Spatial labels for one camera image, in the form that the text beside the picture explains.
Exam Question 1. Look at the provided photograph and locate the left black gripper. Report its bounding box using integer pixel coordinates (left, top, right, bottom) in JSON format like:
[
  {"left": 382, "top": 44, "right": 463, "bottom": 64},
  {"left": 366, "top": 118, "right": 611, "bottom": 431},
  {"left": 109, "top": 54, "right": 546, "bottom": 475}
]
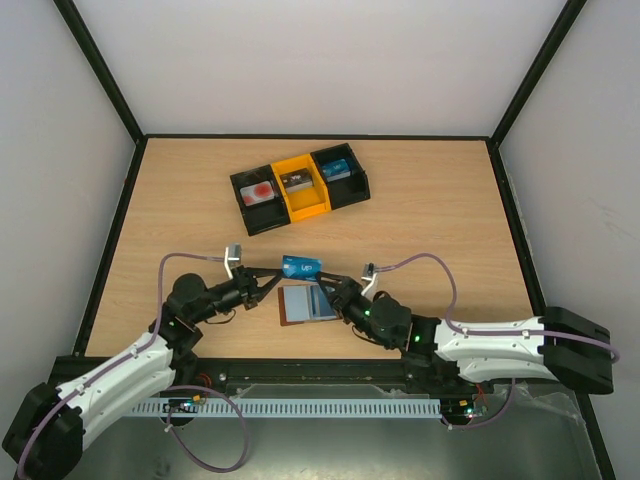
[{"left": 191, "top": 266, "right": 284, "bottom": 325}]

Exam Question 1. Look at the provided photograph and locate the blue card from holder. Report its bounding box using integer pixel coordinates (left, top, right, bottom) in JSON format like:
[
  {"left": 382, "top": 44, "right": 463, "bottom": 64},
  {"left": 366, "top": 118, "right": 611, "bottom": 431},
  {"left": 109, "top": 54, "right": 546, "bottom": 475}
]
[{"left": 281, "top": 255, "right": 323, "bottom": 282}]

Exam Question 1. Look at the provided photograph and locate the brown leather card holder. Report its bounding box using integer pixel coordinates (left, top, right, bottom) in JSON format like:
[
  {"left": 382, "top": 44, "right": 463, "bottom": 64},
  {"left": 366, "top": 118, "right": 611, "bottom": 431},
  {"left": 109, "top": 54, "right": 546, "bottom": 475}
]
[{"left": 278, "top": 284, "right": 341, "bottom": 327}]

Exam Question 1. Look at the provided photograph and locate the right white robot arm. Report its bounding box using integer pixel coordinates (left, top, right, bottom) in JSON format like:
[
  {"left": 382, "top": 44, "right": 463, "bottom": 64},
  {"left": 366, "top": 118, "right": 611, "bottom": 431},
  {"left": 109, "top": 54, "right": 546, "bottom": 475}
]
[{"left": 316, "top": 272, "right": 617, "bottom": 395}]

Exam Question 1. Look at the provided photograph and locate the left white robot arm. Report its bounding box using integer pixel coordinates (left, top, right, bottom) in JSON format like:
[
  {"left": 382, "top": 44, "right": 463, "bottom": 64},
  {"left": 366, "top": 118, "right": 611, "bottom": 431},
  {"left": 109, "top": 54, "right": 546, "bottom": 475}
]
[{"left": 2, "top": 265, "right": 283, "bottom": 479}]

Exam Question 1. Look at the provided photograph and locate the red white card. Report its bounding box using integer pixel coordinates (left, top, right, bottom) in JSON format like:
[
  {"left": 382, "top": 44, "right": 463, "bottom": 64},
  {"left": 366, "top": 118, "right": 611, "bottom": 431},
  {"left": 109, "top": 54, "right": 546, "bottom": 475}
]
[{"left": 239, "top": 181, "right": 276, "bottom": 207}]

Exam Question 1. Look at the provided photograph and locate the grey vip card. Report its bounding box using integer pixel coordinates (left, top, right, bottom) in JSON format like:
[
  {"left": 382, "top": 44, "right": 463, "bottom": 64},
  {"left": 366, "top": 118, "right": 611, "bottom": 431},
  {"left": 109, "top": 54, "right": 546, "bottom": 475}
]
[{"left": 280, "top": 168, "right": 314, "bottom": 194}]

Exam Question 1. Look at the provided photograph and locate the left black bin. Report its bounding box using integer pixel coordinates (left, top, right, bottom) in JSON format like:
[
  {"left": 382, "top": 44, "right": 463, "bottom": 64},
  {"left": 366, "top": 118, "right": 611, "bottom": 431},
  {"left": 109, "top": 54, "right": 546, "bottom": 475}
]
[{"left": 230, "top": 165, "right": 291, "bottom": 236}]

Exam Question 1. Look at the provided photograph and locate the black bin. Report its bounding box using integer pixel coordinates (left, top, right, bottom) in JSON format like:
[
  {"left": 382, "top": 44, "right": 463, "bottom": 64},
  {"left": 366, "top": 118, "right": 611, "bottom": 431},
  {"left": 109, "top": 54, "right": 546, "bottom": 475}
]
[
  {"left": 230, "top": 165, "right": 291, "bottom": 236},
  {"left": 311, "top": 143, "right": 371, "bottom": 210}
]

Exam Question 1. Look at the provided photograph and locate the yellow middle bin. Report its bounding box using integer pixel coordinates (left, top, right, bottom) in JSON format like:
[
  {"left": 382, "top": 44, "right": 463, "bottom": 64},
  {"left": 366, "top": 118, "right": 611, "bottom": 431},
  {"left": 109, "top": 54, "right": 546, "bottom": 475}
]
[{"left": 270, "top": 153, "right": 331, "bottom": 223}]

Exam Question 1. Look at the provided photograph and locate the right black bin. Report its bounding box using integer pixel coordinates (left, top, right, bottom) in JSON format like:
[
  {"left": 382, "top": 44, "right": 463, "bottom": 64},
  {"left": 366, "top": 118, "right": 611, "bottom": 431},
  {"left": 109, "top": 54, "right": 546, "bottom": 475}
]
[{"left": 311, "top": 143, "right": 371, "bottom": 210}]

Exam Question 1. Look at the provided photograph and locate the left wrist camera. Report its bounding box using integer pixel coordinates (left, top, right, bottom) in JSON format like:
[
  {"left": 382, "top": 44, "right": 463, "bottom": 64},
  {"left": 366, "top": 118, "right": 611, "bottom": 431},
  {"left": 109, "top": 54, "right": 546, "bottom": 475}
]
[{"left": 223, "top": 243, "right": 242, "bottom": 279}]

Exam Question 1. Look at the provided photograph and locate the black enclosure frame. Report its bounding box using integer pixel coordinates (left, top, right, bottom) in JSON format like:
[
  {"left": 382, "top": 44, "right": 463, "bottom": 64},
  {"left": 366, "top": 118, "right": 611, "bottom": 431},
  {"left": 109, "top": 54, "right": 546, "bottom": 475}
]
[{"left": 50, "top": 1, "right": 615, "bottom": 479}]

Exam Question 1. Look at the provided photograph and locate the light blue cable duct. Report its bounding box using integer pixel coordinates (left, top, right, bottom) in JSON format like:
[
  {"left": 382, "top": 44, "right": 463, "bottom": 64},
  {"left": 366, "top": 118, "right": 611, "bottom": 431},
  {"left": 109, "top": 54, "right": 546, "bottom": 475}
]
[{"left": 125, "top": 398, "right": 441, "bottom": 419}]

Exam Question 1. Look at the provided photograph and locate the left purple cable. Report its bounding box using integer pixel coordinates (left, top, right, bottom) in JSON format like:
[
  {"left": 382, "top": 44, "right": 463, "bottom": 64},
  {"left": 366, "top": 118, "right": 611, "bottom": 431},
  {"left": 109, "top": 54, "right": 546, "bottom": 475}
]
[{"left": 16, "top": 252, "right": 250, "bottom": 479}]

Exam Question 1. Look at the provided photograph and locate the purple cable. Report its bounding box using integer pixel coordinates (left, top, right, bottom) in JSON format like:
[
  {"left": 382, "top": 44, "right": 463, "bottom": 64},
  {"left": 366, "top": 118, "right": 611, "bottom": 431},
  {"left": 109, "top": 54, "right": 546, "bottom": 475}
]
[
  {"left": 374, "top": 252, "right": 621, "bottom": 432},
  {"left": 16, "top": 252, "right": 250, "bottom": 479}
]

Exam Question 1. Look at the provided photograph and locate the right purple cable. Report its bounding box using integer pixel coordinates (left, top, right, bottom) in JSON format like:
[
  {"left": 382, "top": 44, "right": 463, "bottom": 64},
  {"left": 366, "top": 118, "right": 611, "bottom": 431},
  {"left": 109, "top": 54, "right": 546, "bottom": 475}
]
[{"left": 374, "top": 252, "right": 621, "bottom": 432}]

